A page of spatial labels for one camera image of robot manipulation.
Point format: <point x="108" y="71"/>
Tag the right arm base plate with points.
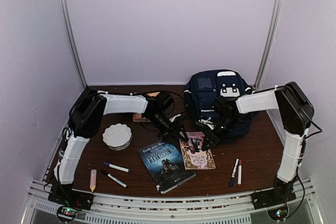
<point x="267" y="198"/>

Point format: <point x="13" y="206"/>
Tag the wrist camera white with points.
<point x="177" y="118"/>
<point x="207" y="122"/>

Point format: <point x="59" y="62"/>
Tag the navy blue student backpack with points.
<point x="212" y="93"/>

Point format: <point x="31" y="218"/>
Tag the front aluminium rail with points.
<point x="229" y="208"/>

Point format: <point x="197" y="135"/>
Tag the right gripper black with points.
<point x="214" y="139"/>

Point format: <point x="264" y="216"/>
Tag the brown capped white marker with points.
<point x="239" y="182"/>

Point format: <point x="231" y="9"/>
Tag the pink glue tube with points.
<point x="93" y="180"/>

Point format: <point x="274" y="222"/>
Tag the left aluminium frame post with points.
<point x="72" y="42"/>

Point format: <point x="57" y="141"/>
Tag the white scalloped ceramic bowl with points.
<point x="117" y="136"/>

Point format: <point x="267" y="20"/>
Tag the purple capped white marker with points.
<point x="123" y="169"/>

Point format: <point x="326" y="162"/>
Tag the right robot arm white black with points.
<point x="296" y="112"/>

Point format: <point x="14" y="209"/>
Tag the pink illustrated paperback book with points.
<point x="193" y="156"/>

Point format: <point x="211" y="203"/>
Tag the circuit board with leds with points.
<point x="66" y="213"/>
<point x="278" y="213"/>

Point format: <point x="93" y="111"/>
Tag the right circuit board with leds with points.
<point x="278" y="213"/>

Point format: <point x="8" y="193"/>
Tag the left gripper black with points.
<point x="170" y="132"/>

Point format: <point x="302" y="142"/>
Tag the blue Wuthering Heights book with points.
<point x="165" y="164"/>

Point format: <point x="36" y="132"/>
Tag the orange paperback book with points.
<point x="140" y="118"/>

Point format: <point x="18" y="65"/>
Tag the black capped white marker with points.
<point x="114" y="178"/>

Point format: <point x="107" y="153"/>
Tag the right aluminium frame post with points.
<point x="269" y="44"/>

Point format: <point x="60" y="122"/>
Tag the blue capped white marker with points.
<point x="232" y="178"/>

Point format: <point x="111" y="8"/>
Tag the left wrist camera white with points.
<point x="177" y="118"/>

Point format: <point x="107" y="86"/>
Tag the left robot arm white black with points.
<point x="85" y="118"/>

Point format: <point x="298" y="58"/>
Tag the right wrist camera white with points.
<point x="207" y="122"/>

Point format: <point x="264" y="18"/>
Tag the aluminium frame post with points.
<point x="269" y="44"/>
<point x="72" y="42"/>

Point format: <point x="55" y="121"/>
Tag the left circuit board with leds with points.
<point x="66" y="213"/>

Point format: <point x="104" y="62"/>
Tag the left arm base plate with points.
<point x="72" y="199"/>

